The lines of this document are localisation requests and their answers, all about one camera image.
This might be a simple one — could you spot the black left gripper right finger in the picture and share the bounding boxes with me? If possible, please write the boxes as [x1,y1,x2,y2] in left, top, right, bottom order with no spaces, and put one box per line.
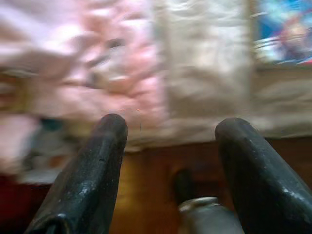
[215,117,312,234]

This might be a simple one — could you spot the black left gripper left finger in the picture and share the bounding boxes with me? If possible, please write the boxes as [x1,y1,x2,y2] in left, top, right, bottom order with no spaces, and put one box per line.
[25,113,128,234]

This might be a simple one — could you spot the colourful comic book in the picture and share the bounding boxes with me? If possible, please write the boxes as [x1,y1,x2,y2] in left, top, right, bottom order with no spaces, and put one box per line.
[253,0,312,67]

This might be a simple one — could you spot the silver robot leg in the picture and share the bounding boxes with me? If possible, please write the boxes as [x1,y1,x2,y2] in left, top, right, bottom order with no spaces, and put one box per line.
[178,196,244,234]

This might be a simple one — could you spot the black robot foot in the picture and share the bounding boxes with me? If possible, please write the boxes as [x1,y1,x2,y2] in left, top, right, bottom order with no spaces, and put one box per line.
[174,169,196,208]

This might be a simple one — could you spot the pink printed blanket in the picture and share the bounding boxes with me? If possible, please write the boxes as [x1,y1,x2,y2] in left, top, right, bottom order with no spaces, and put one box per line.
[0,0,172,181]

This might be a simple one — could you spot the beige patterned bed sheet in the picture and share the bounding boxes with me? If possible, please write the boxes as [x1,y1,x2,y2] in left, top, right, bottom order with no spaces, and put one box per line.
[121,0,312,154]

